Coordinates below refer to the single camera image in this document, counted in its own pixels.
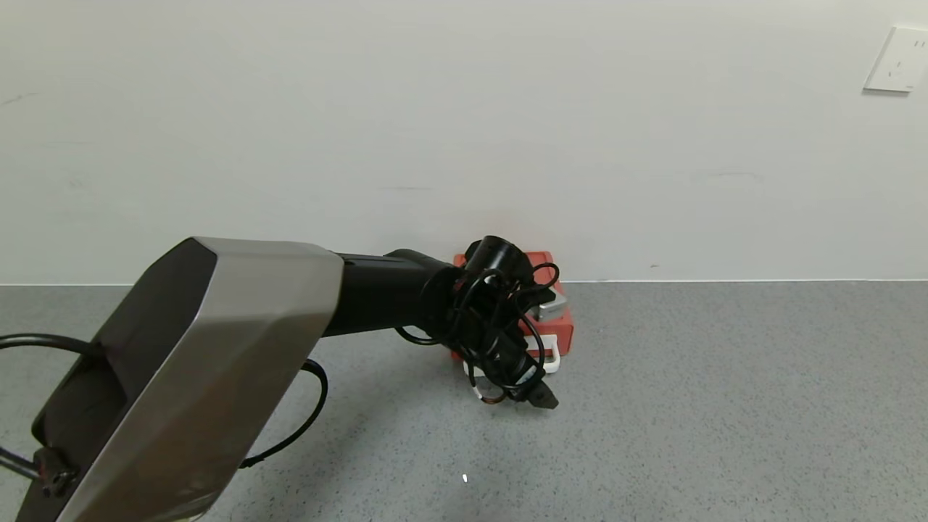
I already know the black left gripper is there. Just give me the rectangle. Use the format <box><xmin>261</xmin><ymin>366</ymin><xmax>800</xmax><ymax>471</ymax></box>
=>
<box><xmin>484</xmin><ymin>332</ymin><xmax>560</xmax><ymax>410</ymax></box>

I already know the red drawer cabinet shell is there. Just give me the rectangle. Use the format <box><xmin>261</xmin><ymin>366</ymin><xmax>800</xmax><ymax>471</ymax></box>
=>
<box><xmin>453</xmin><ymin>251</ymin><xmax>575</xmax><ymax>362</ymax></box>

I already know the thin red white wire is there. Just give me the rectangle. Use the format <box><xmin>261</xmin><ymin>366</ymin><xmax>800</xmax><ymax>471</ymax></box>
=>
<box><xmin>468</xmin><ymin>362</ymin><xmax>512</xmax><ymax>405</ymax></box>

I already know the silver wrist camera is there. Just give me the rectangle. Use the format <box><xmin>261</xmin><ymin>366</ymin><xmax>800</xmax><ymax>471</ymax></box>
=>
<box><xmin>533</xmin><ymin>286</ymin><xmax>568</xmax><ymax>323</ymax></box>

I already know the white wall socket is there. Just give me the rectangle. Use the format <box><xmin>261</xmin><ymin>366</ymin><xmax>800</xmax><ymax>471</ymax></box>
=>
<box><xmin>863</xmin><ymin>26</ymin><xmax>928</xmax><ymax>94</ymax></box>

